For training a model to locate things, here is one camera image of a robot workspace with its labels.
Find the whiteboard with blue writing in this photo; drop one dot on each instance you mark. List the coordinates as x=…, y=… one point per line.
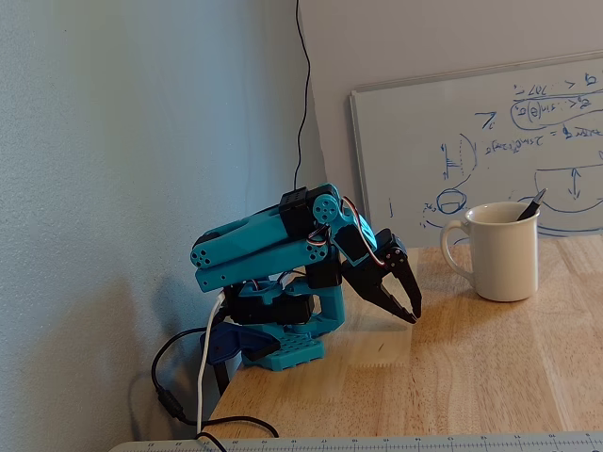
x=405, y=141

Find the blue table clamp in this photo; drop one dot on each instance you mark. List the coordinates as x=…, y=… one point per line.
x=226, y=343

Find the cream ceramic mug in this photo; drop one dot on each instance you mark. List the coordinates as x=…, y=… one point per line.
x=504, y=259

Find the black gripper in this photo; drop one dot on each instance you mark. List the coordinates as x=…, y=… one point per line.
x=377, y=279

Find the dark blue pen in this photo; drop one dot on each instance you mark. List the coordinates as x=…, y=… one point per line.
x=532, y=205

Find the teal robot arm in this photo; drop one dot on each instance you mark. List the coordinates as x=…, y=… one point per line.
x=245, y=235

